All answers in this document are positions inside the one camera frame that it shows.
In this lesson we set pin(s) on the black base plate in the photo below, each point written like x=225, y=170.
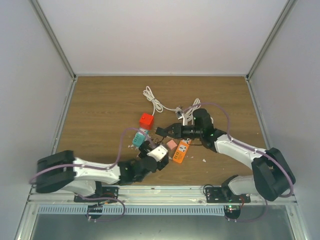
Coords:
x=107, y=192
x=218, y=194

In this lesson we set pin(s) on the black power adapter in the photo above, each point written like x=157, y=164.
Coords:
x=158, y=142

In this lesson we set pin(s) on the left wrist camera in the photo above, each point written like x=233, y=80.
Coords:
x=160, y=154

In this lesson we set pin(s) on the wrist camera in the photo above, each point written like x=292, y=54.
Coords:
x=160, y=154
x=179, y=114

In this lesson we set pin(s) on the orange power strip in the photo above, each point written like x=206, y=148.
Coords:
x=181, y=150

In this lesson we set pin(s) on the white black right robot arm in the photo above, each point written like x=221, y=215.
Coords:
x=271, y=175

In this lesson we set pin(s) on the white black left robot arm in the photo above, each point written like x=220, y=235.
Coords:
x=64, y=171

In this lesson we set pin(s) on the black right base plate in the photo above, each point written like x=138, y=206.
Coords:
x=218, y=194

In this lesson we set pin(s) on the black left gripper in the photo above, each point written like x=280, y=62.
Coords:
x=144, y=148

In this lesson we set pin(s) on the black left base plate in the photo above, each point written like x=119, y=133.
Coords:
x=107, y=192

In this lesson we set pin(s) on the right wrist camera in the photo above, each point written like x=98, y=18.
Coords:
x=179, y=114

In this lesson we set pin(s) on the slotted cable duct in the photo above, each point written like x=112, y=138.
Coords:
x=134, y=210

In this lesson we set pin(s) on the pink square adapter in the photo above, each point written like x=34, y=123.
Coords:
x=171, y=144

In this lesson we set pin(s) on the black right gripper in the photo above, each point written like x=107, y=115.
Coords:
x=178, y=132

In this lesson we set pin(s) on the red cube power socket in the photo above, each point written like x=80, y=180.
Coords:
x=146, y=121

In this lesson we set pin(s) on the teal power strip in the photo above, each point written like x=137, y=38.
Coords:
x=139, y=137

